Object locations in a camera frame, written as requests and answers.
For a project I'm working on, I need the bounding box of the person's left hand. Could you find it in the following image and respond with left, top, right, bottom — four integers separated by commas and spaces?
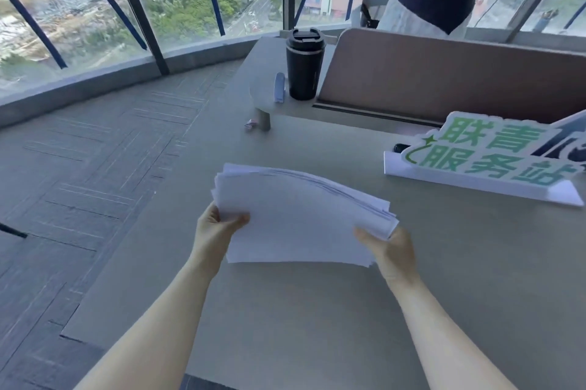
189, 202, 251, 272

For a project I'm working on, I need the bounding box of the person's right hand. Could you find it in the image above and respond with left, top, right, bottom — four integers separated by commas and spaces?
354, 226, 419, 286

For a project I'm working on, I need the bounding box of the stack of white paper sheets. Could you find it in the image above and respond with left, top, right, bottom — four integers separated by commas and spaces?
211, 163, 400, 269

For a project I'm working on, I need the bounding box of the person's right forearm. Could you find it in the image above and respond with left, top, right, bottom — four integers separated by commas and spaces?
383, 272, 519, 390

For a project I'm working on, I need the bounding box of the person's left forearm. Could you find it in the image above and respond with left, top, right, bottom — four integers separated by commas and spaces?
73, 253, 223, 390

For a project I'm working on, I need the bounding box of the green and white sign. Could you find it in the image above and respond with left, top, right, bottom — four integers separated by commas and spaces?
384, 110, 586, 208

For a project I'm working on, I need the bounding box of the black travel mug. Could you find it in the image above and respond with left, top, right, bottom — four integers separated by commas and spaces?
286, 28, 327, 101

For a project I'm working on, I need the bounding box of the brown desk divider panel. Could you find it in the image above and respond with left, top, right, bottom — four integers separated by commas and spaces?
313, 28, 586, 128

